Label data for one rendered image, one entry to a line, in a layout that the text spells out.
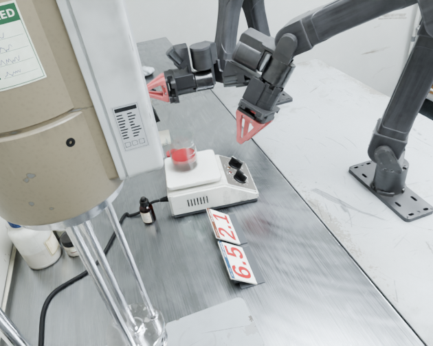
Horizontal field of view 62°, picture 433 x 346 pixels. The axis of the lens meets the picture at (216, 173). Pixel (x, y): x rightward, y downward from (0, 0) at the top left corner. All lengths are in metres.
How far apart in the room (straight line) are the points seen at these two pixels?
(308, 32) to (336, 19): 0.05
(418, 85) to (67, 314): 0.74
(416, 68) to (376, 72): 2.25
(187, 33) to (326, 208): 1.60
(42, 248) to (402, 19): 2.66
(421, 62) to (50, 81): 0.61
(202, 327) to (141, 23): 1.77
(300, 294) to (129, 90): 0.51
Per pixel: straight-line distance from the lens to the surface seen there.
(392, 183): 0.84
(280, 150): 1.00
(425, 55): 0.71
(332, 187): 0.87
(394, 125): 0.77
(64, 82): 0.23
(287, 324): 0.64
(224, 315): 0.64
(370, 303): 0.68
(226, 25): 1.06
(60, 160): 0.24
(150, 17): 2.15
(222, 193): 0.79
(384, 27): 2.87
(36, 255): 0.82
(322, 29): 0.71
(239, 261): 0.69
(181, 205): 0.79
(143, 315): 0.47
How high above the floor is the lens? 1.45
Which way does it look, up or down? 36 degrees down
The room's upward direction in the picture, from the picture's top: 9 degrees counter-clockwise
